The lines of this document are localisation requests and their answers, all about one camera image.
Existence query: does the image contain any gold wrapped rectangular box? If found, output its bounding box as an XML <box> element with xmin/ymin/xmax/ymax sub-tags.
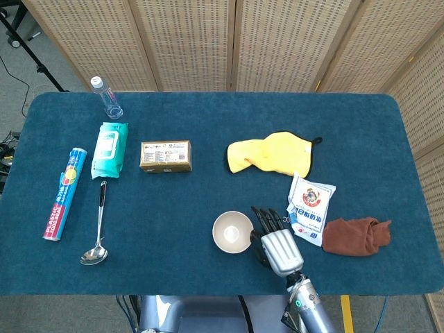
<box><xmin>139</xmin><ymin>139</ymin><xmax>193</xmax><ymax>173</ymax></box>

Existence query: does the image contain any blue felt table cover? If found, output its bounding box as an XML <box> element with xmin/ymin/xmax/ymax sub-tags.
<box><xmin>0</xmin><ymin>92</ymin><xmax>440</xmax><ymax>297</ymax></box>

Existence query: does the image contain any blue tube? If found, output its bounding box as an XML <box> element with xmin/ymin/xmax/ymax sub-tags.
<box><xmin>42</xmin><ymin>147</ymin><xmax>87</xmax><ymax>241</ymax></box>

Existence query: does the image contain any white sugar bag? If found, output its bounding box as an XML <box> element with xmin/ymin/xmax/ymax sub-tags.
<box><xmin>286</xmin><ymin>172</ymin><xmax>337</xmax><ymax>248</ymax></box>

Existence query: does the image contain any black floor cable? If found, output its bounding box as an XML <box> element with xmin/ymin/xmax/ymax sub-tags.
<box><xmin>0</xmin><ymin>55</ymin><xmax>30</xmax><ymax>117</ymax></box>

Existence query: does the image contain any green wet wipes pack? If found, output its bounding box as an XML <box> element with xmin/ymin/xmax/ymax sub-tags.
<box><xmin>90</xmin><ymin>121</ymin><xmax>130</xmax><ymax>180</ymax></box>

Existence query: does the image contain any blue cable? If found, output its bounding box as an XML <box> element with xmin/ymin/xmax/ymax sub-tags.
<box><xmin>376</xmin><ymin>294</ymin><xmax>389</xmax><ymax>330</ymax></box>

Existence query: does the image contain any yellow cloth with black trim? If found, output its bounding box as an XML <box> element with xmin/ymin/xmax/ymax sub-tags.
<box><xmin>227</xmin><ymin>130</ymin><xmax>323</xmax><ymax>178</ymax></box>

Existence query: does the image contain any blue-grey robot torso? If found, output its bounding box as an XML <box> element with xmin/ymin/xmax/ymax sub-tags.
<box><xmin>138</xmin><ymin>294</ymin><xmax>289</xmax><ymax>333</ymax></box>

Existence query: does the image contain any black tripod stand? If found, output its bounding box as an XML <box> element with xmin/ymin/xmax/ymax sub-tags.
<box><xmin>0</xmin><ymin>0</ymin><xmax>71</xmax><ymax>93</ymax></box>

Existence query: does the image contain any clear plastic water bottle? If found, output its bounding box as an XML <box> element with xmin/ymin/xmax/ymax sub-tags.
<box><xmin>90</xmin><ymin>76</ymin><xmax>124</xmax><ymax>121</ymax></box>

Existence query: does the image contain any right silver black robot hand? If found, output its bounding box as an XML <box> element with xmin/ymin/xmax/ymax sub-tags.
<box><xmin>250</xmin><ymin>206</ymin><xmax>305</xmax><ymax>278</ymax></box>

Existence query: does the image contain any brown cloth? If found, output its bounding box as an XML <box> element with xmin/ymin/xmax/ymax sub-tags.
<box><xmin>321</xmin><ymin>216</ymin><xmax>393</xmax><ymax>257</ymax></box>

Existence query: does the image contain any steel ladle with black handle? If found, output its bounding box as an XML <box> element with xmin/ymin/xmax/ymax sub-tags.
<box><xmin>80</xmin><ymin>180</ymin><xmax>109</xmax><ymax>266</ymax></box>

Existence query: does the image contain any woven wooden folding screen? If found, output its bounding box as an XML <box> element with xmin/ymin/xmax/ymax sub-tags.
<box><xmin>20</xmin><ymin>0</ymin><xmax>444</xmax><ymax>333</ymax></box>

